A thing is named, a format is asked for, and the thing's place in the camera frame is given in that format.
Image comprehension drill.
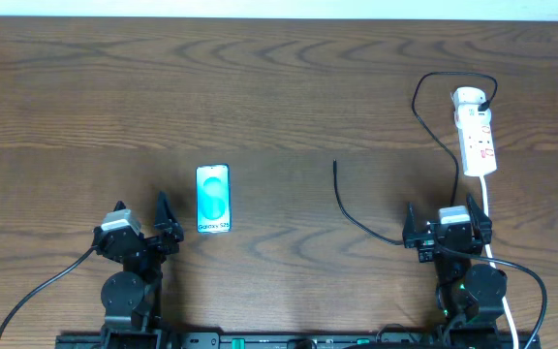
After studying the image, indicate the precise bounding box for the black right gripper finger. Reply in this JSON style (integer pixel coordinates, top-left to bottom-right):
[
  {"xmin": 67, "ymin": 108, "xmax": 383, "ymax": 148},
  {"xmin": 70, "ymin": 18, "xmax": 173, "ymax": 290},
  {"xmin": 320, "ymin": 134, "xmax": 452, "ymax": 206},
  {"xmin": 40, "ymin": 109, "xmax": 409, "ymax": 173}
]
[
  {"xmin": 466, "ymin": 194, "xmax": 492, "ymax": 231},
  {"xmin": 403, "ymin": 203, "xmax": 417, "ymax": 236}
]

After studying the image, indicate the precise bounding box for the turquoise screen smartphone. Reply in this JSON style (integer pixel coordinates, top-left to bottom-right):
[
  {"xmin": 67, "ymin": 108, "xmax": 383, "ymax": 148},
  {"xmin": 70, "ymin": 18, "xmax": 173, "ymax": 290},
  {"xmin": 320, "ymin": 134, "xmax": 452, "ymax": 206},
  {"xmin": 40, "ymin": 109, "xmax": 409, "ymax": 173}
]
[{"xmin": 196, "ymin": 164, "xmax": 232, "ymax": 234}]

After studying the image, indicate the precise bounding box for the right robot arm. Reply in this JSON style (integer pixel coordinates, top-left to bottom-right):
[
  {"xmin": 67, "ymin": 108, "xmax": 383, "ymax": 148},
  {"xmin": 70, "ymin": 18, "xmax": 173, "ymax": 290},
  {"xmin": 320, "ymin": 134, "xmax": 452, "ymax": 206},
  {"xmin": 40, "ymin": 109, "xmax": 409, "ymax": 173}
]
[{"xmin": 402, "ymin": 196, "xmax": 507, "ymax": 344}]

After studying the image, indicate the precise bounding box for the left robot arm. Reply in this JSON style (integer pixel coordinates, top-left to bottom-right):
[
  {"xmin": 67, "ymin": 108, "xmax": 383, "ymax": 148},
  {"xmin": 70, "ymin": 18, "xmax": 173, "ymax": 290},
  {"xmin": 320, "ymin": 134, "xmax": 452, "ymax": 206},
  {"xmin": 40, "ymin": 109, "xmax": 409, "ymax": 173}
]
[{"xmin": 92, "ymin": 192, "xmax": 184, "ymax": 349}]

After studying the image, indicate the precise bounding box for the white USB charger plug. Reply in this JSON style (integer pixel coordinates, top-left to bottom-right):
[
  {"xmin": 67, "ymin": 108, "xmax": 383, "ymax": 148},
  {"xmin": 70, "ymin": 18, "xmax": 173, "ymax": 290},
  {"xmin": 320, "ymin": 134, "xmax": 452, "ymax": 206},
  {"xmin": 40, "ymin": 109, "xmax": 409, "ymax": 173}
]
[{"xmin": 451, "ymin": 86, "xmax": 487, "ymax": 108}]

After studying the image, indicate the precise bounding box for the white power strip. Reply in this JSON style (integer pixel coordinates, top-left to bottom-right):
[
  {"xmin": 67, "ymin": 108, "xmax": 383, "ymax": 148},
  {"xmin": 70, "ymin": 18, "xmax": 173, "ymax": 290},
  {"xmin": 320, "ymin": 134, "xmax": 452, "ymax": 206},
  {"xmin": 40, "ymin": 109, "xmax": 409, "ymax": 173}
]
[{"xmin": 454, "ymin": 104, "xmax": 497, "ymax": 177}]

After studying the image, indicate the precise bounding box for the black right camera cable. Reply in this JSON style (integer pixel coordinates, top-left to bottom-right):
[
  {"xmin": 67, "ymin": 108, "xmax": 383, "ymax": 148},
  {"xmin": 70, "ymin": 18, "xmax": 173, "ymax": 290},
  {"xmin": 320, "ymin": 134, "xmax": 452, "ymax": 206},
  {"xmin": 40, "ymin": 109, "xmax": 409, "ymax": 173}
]
[{"xmin": 433, "ymin": 240, "xmax": 548, "ymax": 349}]

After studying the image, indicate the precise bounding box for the black camera cable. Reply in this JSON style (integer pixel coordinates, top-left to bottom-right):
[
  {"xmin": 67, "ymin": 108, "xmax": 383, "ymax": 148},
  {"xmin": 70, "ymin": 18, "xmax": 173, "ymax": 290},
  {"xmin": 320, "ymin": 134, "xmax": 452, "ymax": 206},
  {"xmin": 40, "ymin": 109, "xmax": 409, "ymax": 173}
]
[
  {"xmin": 433, "ymin": 240, "xmax": 548, "ymax": 349},
  {"xmin": 0, "ymin": 244, "xmax": 99, "ymax": 349}
]

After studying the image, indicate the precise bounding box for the white power strip cord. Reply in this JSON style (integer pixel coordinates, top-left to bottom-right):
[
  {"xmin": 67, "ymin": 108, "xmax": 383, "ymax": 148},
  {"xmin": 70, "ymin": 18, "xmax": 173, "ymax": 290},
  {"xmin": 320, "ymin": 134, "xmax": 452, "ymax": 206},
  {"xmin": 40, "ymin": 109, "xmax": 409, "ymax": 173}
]
[{"xmin": 479, "ymin": 174, "xmax": 521, "ymax": 349}]

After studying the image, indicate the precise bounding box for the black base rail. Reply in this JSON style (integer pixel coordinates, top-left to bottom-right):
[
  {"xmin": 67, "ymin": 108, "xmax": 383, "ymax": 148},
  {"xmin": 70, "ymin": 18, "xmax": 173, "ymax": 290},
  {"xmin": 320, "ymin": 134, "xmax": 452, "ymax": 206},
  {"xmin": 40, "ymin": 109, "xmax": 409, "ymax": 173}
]
[{"xmin": 55, "ymin": 331, "xmax": 542, "ymax": 349}]

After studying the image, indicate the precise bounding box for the black left camera cable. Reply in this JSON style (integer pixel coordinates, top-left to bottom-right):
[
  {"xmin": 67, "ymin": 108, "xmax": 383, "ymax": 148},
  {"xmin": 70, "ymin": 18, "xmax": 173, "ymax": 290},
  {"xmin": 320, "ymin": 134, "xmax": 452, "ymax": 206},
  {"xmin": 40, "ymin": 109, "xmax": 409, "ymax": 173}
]
[{"xmin": 0, "ymin": 244, "xmax": 99, "ymax": 349}]

